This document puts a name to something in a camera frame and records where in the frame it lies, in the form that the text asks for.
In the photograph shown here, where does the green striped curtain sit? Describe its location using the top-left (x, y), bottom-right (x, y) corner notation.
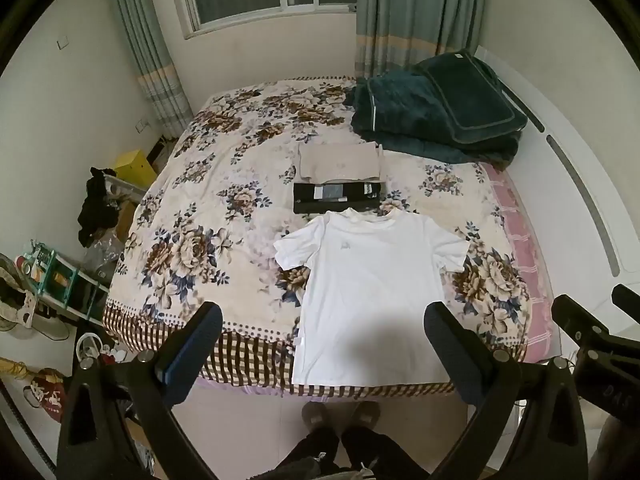
top-left (107, 0), bottom-right (194, 141)
top-left (354, 0), bottom-right (490, 81)

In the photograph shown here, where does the person's right forearm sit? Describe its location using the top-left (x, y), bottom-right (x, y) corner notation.
top-left (589, 410), bottom-right (640, 480)

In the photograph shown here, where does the pink bed sheet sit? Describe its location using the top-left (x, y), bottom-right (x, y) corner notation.
top-left (479, 162), bottom-right (562, 364)

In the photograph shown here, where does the dark green quilt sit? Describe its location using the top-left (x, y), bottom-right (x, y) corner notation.
top-left (350, 70), bottom-right (522, 169)

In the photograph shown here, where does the black clothes heap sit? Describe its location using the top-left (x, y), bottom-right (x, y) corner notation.
top-left (76, 166), bottom-right (121, 249)

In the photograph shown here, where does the black folded garment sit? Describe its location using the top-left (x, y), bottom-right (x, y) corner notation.
top-left (292, 180), bottom-right (383, 216)

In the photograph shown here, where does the teal storage shelf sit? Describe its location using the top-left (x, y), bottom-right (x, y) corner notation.
top-left (20, 240), bottom-right (111, 322)

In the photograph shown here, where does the clear plastic bag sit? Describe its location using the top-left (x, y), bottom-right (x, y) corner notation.
top-left (82, 239), bottom-right (124, 282)

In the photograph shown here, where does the person's leg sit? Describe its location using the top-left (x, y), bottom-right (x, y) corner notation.
top-left (260, 427), bottom-right (342, 480)
top-left (341, 425), bottom-right (432, 480)

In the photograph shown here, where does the white t-shirt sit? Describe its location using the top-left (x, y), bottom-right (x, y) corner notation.
top-left (273, 208), bottom-right (471, 387)

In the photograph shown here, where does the red patterned bag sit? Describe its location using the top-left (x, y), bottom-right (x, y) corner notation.
top-left (24, 367), bottom-right (67, 427)

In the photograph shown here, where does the beige folded garment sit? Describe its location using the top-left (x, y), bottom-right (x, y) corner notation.
top-left (297, 141), bottom-right (383, 184)

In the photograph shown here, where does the dark green pillow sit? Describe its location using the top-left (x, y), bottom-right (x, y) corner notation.
top-left (415, 50), bottom-right (529, 144)

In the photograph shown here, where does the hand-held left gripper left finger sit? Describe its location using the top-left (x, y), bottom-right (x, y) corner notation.
top-left (56, 301), bottom-right (224, 480)

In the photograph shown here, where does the person's left slipper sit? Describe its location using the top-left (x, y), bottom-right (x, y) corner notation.
top-left (301, 401), bottom-right (334, 434)

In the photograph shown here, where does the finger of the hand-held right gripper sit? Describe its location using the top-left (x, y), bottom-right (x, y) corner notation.
top-left (551, 294), bottom-right (611, 350)
top-left (611, 283), bottom-right (640, 319)

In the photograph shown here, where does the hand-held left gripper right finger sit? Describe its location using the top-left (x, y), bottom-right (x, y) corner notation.
top-left (423, 301), bottom-right (590, 480)

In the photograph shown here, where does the person's right leg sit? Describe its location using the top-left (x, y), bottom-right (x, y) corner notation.
top-left (341, 425), bottom-right (432, 480)

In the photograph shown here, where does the white floor fan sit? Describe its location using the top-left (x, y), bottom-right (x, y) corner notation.
top-left (0, 310), bottom-right (72, 343)

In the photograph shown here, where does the floral blanket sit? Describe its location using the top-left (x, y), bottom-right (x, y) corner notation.
top-left (102, 76), bottom-right (533, 397)

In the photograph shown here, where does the yellow box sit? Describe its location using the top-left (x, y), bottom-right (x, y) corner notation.
top-left (114, 150), bottom-right (158, 190)

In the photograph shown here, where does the dark bedside cabinet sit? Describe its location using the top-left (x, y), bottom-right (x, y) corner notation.
top-left (149, 135), bottom-right (174, 172)

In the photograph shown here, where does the white headboard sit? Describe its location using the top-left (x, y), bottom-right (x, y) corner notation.
top-left (472, 45), bottom-right (640, 311)

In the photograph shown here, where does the white round object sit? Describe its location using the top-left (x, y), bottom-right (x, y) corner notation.
top-left (75, 332), bottom-right (107, 367)

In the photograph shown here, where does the person's left leg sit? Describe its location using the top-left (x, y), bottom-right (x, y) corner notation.
top-left (260, 427), bottom-right (342, 480)

